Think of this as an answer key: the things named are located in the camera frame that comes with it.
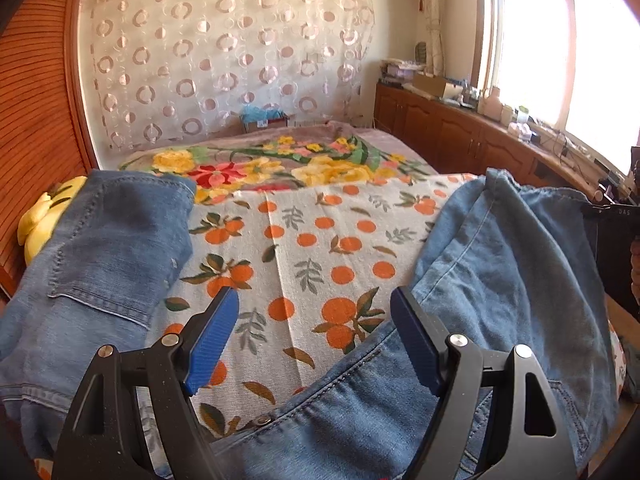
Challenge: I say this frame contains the open cardboard box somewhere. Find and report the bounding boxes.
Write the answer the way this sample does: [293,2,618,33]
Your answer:
[412,72,453,98]

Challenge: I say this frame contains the dark blue jeans pants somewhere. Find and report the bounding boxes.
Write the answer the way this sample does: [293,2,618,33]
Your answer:
[0,169,197,461]

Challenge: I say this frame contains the white plastic bottle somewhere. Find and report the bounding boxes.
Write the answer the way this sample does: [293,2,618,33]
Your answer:
[477,87,502,118]

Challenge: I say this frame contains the wooden slatted wardrobe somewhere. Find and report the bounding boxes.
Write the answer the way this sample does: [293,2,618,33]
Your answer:
[0,0,101,301]

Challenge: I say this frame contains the stack of papers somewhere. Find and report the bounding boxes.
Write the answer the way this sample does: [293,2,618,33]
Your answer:
[379,57,423,86]

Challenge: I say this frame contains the sheer circle pattern curtain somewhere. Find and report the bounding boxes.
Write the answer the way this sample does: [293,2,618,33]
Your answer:
[80,0,381,153]

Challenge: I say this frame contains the wooden cabinet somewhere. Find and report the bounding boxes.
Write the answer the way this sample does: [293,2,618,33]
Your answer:
[374,82,601,196]

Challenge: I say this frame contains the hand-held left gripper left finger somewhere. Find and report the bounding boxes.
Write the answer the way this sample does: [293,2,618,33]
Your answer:
[52,286,240,480]

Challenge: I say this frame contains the light blue denim pants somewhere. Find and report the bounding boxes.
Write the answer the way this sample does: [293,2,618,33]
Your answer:
[155,167,623,480]

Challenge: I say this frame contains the floral blanket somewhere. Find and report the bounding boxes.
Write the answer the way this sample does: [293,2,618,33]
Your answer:
[117,125,441,206]

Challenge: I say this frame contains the orange fruit print bed sheet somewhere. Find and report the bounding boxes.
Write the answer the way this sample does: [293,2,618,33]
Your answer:
[30,172,628,480]

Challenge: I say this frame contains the beige window curtain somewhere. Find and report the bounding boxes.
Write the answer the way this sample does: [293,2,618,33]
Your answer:
[412,0,446,78]

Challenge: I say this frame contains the window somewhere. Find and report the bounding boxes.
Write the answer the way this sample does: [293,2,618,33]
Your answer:
[475,0,640,176]

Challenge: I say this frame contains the box with blue cloth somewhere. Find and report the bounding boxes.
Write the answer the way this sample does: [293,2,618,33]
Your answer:
[240,105,291,133]

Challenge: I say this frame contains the yellow plush toy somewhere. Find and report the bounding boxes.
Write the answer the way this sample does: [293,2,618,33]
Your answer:
[17,175,88,263]

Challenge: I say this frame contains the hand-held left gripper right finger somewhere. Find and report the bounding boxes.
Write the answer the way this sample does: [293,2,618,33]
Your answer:
[390,285,578,480]

